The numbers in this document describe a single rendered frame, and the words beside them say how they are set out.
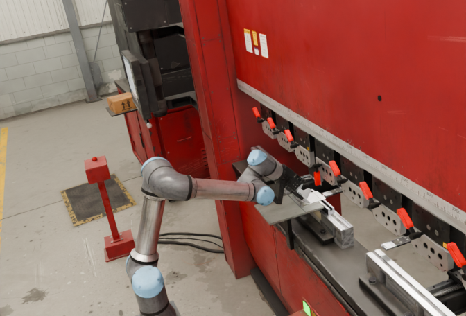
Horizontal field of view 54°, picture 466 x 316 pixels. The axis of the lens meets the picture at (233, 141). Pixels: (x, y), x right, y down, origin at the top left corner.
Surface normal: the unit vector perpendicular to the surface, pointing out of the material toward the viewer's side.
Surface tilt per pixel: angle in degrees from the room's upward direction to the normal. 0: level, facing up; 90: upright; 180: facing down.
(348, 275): 0
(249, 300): 0
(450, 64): 90
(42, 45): 90
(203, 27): 90
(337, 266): 0
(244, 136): 90
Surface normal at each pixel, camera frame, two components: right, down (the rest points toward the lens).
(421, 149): -0.94, 0.25
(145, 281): -0.09, -0.87
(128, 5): 0.33, 0.31
